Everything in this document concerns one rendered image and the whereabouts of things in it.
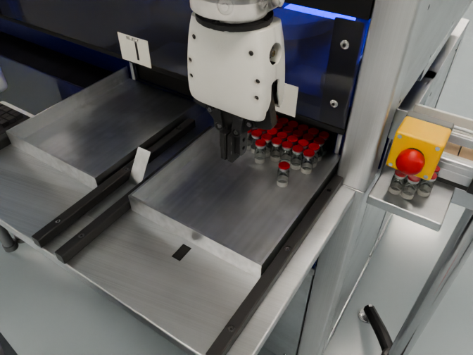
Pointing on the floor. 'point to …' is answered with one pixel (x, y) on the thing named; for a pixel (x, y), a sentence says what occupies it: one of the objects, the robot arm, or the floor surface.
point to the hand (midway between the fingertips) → (233, 141)
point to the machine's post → (363, 150)
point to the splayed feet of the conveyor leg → (366, 315)
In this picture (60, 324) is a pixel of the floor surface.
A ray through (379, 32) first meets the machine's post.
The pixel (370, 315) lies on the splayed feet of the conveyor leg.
